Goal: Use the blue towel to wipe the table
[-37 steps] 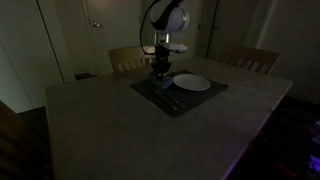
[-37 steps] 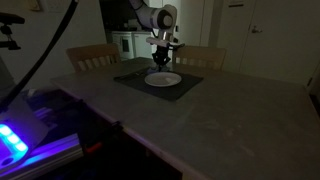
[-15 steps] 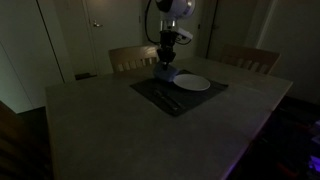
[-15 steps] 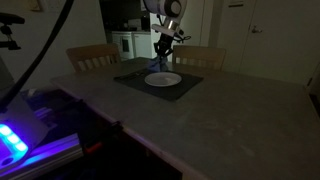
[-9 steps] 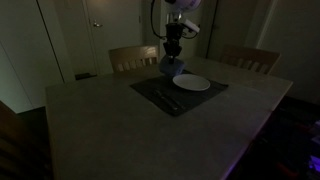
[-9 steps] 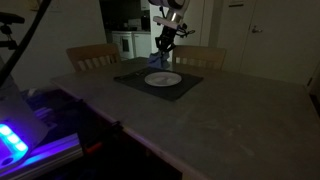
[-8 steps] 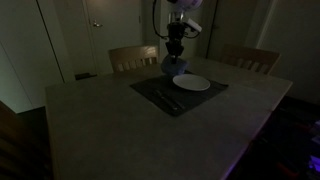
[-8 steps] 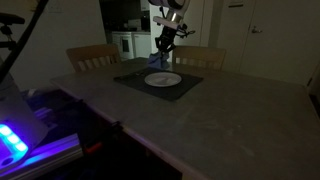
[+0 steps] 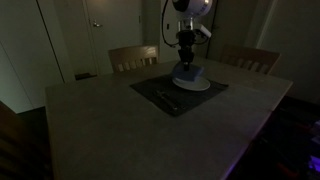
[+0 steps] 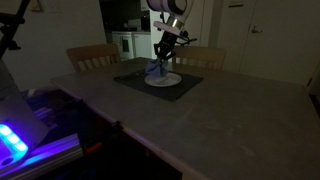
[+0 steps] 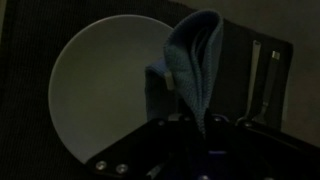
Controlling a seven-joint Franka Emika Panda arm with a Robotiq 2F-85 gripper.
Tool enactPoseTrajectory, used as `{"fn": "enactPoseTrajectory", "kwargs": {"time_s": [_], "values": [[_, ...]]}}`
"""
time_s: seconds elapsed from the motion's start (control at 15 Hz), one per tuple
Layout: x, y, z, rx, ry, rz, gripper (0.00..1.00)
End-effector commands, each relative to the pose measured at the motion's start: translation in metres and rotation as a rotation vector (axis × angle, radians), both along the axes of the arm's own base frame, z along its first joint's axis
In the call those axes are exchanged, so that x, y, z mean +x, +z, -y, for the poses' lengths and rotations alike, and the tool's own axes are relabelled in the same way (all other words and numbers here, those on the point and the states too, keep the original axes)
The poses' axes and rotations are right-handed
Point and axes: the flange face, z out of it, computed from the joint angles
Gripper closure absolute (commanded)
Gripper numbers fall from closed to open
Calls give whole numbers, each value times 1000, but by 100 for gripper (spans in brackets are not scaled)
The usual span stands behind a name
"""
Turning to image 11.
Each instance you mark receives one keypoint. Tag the silver spoon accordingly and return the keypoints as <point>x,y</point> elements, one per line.
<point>270,86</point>

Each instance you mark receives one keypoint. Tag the white round plate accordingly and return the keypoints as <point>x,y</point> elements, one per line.
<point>100,86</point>

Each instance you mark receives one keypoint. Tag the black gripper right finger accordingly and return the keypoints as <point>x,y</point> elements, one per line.
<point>266,146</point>

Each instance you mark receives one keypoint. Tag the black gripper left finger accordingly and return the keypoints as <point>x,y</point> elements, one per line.
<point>140,143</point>

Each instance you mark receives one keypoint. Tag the silver fork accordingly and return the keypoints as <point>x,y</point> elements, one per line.
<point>253,76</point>

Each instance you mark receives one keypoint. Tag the dark woven placemat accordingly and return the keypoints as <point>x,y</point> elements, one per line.
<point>30,100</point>

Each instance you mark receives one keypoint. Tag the blue towel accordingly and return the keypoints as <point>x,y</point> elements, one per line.
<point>196,60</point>

